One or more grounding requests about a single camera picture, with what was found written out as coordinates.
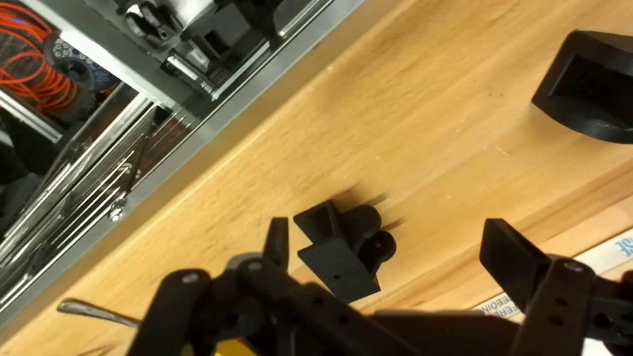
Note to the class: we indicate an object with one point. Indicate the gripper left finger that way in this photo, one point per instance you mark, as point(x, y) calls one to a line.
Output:
point(190, 301)

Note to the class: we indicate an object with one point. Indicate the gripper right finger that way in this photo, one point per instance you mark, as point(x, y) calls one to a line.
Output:
point(559, 296)

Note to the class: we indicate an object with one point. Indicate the yellow object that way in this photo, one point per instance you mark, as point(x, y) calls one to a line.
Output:
point(232, 347)

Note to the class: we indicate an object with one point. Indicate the white printed label strip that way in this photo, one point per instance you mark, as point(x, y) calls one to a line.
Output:
point(608, 254)

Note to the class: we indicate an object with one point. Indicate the row of silver wrenches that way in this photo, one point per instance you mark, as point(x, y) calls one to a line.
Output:
point(84, 193)

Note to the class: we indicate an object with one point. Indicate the large black hollow plastic piece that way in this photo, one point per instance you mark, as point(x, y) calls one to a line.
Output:
point(583, 106)

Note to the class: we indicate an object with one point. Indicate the round grey abrasive disc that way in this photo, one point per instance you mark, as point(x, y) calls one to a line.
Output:
point(81, 69)

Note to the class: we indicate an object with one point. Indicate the heap of black tool parts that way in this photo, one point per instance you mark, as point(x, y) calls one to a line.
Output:
point(217, 39)

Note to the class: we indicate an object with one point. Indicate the small black plastic bracket piece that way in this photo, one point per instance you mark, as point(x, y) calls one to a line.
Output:
point(341, 269)

